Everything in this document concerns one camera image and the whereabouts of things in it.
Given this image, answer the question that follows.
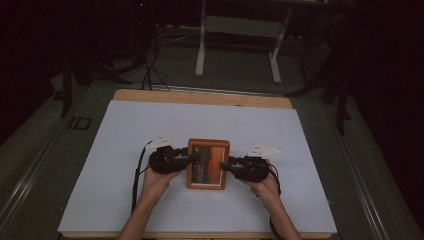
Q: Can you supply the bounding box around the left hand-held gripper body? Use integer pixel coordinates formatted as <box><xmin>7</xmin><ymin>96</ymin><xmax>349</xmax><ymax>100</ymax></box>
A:
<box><xmin>146</xmin><ymin>134</ymin><xmax>188</xmax><ymax>175</ymax></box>

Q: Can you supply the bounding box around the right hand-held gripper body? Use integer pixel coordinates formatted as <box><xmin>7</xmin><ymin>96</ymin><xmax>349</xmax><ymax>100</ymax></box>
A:
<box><xmin>233</xmin><ymin>143</ymin><xmax>284</xmax><ymax>184</ymax></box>

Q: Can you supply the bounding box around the black floor socket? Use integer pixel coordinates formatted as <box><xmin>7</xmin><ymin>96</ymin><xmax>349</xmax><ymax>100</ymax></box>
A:
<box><xmin>67</xmin><ymin>116</ymin><xmax>93</xmax><ymax>131</ymax></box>

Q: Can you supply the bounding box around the bundle of black floor cables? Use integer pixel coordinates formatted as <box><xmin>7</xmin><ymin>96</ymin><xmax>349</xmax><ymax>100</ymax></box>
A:
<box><xmin>133</xmin><ymin>19</ymin><xmax>172</xmax><ymax>92</ymax></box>

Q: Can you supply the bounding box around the wooden picture frame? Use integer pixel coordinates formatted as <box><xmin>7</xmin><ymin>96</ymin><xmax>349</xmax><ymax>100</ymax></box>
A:
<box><xmin>185</xmin><ymin>138</ymin><xmax>231</xmax><ymax>191</ymax></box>

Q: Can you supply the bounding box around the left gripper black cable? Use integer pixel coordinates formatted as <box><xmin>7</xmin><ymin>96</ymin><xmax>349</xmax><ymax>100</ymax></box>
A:
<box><xmin>130</xmin><ymin>140</ymin><xmax>154</xmax><ymax>214</ymax></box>

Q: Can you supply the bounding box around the person's left hand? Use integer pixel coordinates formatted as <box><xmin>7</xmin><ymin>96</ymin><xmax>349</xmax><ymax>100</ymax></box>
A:
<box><xmin>140</xmin><ymin>165</ymin><xmax>184</xmax><ymax>203</ymax></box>

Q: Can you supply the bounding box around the white table mat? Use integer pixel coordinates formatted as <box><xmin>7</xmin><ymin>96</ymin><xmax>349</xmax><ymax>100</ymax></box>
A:
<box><xmin>57</xmin><ymin>99</ymin><xmax>338</xmax><ymax>235</ymax></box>

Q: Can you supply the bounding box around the white metal desk frame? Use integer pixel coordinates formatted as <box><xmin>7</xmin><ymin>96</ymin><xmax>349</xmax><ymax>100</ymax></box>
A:
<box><xmin>194</xmin><ymin>0</ymin><xmax>295</xmax><ymax>85</ymax></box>

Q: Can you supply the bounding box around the metal floor rail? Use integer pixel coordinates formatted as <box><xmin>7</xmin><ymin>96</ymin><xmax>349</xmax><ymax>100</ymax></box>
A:
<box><xmin>324</xmin><ymin>99</ymin><xmax>391</xmax><ymax>240</ymax></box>
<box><xmin>0</xmin><ymin>109</ymin><xmax>73</xmax><ymax>228</ymax></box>

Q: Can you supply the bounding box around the black metal stand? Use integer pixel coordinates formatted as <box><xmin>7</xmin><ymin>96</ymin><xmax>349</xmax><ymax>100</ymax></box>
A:
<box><xmin>59</xmin><ymin>53</ymin><xmax>134</xmax><ymax>118</ymax></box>
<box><xmin>284</xmin><ymin>19</ymin><xmax>354</xmax><ymax>137</ymax></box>

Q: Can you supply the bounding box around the person's right hand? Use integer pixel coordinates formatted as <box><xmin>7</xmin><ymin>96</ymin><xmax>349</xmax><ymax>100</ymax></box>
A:
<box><xmin>241</xmin><ymin>171</ymin><xmax>282</xmax><ymax>205</ymax></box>

